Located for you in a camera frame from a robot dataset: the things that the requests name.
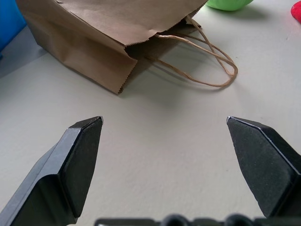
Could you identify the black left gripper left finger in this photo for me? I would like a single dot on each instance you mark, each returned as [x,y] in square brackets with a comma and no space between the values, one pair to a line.
[56,181]

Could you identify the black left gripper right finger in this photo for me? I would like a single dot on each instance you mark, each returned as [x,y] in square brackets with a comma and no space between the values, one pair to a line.
[265,164]

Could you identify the brown paper bag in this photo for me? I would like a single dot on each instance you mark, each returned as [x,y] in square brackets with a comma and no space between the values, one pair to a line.
[98,40]

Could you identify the red object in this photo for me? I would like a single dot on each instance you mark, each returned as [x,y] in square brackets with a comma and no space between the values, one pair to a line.
[296,12]

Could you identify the green round object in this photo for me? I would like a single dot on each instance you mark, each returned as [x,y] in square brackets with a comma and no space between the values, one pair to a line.
[226,4]

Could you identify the blue object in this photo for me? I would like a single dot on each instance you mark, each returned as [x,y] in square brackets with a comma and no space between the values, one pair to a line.
[9,21]

